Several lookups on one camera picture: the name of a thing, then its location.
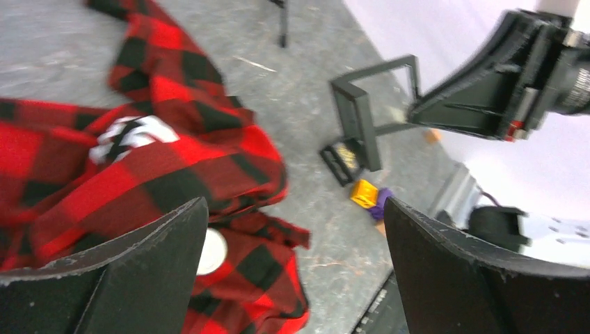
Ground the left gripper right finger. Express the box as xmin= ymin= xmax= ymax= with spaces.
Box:
xmin=385 ymin=199 xmax=589 ymax=334

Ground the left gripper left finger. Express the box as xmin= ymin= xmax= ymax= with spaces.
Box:
xmin=1 ymin=198 xmax=208 ymax=333

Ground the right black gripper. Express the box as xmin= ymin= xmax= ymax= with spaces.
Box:
xmin=408 ymin=11 xmax=589 ymax=141

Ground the round holographic badge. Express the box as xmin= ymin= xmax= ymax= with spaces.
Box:
xmin=196 ymin=228 xmax=228 ymax=276

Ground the black square frame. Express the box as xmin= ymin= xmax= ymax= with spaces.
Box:
xmin=319 ymin=138 xmax=366 ymax=187
xmin=329 ymin=55 xmax=420 ymax=172

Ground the red black plaid shirt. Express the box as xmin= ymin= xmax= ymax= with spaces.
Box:
xmin=1 ymin=1 xmax=310 ymax=333

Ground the gold brooch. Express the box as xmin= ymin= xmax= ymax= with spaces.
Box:
xmin=335 ymin=143 xmax=359 ymax=171

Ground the small wooden cube right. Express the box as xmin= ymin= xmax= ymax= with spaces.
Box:
xmin=424 ymin=129 xmax=442 ymax=145

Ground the purple toy brick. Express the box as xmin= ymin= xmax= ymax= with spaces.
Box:
xmin=367 ymin=188 xmax=393 ymax=222

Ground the yellow toy brick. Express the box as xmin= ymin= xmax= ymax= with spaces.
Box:
xmin=349 ymin=179 xmax=379 ymax=209

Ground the black tripod mic stand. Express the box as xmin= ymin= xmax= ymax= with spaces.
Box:
xmin=269 ymin=0 xmax=288 ymax=49

